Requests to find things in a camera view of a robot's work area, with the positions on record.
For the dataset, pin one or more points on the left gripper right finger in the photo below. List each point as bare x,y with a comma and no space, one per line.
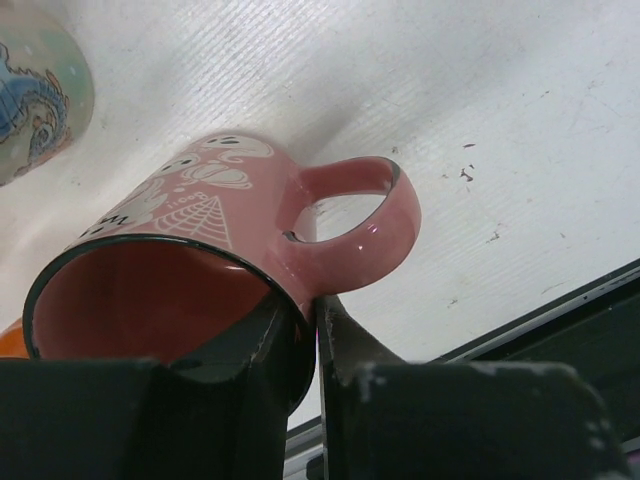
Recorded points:
385,418

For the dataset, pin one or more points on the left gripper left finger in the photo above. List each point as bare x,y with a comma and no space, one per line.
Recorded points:
219,412

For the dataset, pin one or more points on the pink ghost pattern mug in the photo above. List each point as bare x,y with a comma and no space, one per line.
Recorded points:
195,247

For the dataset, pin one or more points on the orange mug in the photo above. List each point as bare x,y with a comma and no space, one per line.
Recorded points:
12,344

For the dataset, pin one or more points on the cream seahorse pattern mug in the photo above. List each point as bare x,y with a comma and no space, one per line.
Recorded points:
47,91

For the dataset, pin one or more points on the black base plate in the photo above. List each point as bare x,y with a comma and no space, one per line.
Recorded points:
593,329

